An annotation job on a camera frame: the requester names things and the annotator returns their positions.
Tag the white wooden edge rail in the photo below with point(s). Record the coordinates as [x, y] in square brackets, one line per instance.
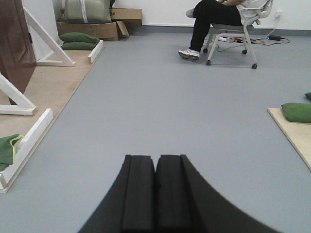
[95, 52]

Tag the far green sandbag right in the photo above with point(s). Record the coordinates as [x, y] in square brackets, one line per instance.
[308, 95]

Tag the olive woven sack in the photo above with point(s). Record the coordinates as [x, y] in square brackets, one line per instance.
[88, 11]

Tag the upper green sandbag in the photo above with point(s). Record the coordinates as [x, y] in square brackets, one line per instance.
[79, 37]

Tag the green sandbag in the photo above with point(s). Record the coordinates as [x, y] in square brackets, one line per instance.
[297, 112]
[78, 46]
[79, 37]
[308, 95]

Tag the long cardboard box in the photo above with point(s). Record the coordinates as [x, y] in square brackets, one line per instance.
[129, 16]

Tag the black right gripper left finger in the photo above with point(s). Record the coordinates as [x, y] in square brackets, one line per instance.
[128, 206]

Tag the brown wooden door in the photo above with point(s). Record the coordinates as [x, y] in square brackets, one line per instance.
[17, 58]

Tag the near white edge rail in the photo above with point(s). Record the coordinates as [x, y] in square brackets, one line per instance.
[24, 149]

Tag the near white frame brace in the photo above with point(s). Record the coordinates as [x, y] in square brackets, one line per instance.
[24, 105]

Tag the black power adapter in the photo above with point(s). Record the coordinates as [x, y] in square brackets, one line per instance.
[274, 37]

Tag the plywood base platform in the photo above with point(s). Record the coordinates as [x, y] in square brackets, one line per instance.
[49, 88]

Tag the open cardboard box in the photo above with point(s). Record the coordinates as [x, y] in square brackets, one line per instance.
[113, 31]

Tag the green bag yellow trim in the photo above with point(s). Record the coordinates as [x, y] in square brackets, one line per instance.
[8, 150]

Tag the lower green sandbag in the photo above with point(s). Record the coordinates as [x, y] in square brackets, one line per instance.
[78, 46]

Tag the white door frame brace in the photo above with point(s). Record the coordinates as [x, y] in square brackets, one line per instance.
[65, 59]

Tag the green sandbag on right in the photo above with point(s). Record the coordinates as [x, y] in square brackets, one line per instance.
[297, 112]

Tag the white power strip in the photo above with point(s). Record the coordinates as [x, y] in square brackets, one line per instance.
[230, 39]

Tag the seated person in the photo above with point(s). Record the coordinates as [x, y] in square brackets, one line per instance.
[227, 12]

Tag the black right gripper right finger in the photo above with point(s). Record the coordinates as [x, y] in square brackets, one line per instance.
[187, 203]

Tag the right plywood board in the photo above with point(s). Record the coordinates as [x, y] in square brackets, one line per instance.
[298, 134]

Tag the grey office chair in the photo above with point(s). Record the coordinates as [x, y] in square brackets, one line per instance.
[222, 30]

